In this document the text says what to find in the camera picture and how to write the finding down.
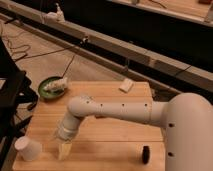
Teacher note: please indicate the white sponge block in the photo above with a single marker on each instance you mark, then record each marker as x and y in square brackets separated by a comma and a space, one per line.
[126, 85]

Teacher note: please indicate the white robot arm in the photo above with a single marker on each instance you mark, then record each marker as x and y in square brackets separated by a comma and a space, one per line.
[187, 120]

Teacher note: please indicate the black chair frame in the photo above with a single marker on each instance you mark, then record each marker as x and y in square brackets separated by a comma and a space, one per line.
[15, 90]

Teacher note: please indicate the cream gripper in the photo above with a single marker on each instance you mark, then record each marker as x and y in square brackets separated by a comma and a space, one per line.
[64, 150]

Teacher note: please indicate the green plate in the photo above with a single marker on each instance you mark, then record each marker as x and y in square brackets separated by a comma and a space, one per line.
[47, 95]

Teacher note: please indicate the white toy on plate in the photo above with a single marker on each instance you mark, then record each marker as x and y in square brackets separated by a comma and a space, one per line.
[56, 85]

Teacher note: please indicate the orange carrot toy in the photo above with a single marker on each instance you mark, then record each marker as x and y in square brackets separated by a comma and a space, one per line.
[100, 117]

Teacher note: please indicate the black eraser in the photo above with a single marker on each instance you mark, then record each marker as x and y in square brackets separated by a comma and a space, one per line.
[145, 154]

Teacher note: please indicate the white object on rail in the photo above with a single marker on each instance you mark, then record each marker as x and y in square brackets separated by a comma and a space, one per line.
[58, 15]

